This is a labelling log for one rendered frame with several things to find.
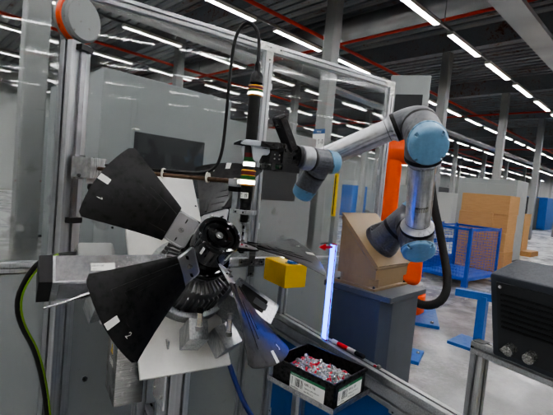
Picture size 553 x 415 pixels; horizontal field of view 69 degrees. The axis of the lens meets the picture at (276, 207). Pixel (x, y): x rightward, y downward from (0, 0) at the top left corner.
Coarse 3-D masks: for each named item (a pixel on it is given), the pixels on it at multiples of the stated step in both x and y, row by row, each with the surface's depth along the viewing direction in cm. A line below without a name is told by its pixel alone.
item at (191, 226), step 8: (184, 216) 111; (176, 224) 111; (184, 224) 111; (192, 224) 111; (168, 232) 111; (176, 232) 111; (184, 232) 112; (192, 232) 112; (168, 240) 111; (176, 240) 112; (184, 240) 112
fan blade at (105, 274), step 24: (144, 264) 94; (168, 264) 99; (96, 288) 86; (120, 288) 90; (144, 288) 94; (168, 288) 100; (96, 312) 86; (120, 312) 89; (144, 312) 94; (120, 336) 89; (144, 336) 94
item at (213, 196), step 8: (200, 168) 136; (208, 168) 135; (216, 168) 135; (224, 168) 134; (232, 168) 134; (240, 168) 134; (256, 168) 134; (216, 176) 132; (224, 176) 131; (232, 176) 130; (256, 176) 131; (200, 184) 131; (208, 184) 130; (216, 184) 129; (224, 184) 128; (200, 192) 129; (208, 192) 128; (216, 192) 126; (224, 192) 125; (232, 192) 124; (200, 200) 126; (208, 200) 125; (216, 200) 123; (224, 200) 122; (200, 208) 124; (208, 208) 122; (216, 208) 121; (224, 208) 120; (200, 216) 122
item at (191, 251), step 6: (186, 252) 104; (192, 252) 106; (180, 258) 103; (192, 258) 106; (180, 264) 103; (186, 264) 105; (192, 264) 107; (186, 270) 105; (192, 270) 107; (198, 270) 109; (186, 276) 106; (186, 282) 106
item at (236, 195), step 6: (234, 180) 117; (234, 186) 117; (240, 186) 119; (234, 192) 117; (234, 198) 117; (234, 204) 117; (234, 210) 116; (240, 210) 114; (246, 210) 115; (252, 210) 117
